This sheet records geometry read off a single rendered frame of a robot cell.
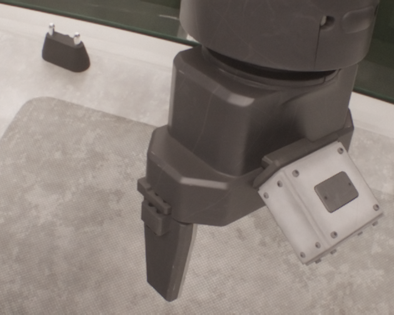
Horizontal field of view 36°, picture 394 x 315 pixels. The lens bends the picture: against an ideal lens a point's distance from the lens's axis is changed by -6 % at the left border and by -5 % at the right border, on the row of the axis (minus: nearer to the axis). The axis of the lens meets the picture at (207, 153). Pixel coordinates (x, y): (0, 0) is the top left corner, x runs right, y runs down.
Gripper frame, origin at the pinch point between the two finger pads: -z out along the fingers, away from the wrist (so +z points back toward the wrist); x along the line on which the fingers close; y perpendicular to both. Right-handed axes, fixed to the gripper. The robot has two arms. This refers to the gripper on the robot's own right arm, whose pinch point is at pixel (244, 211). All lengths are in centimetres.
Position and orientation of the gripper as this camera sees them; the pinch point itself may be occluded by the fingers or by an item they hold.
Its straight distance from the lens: 35.0
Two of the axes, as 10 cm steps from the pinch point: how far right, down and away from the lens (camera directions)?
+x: 7.5, -3.1, 5.8
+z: 1.0, -8.1, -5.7
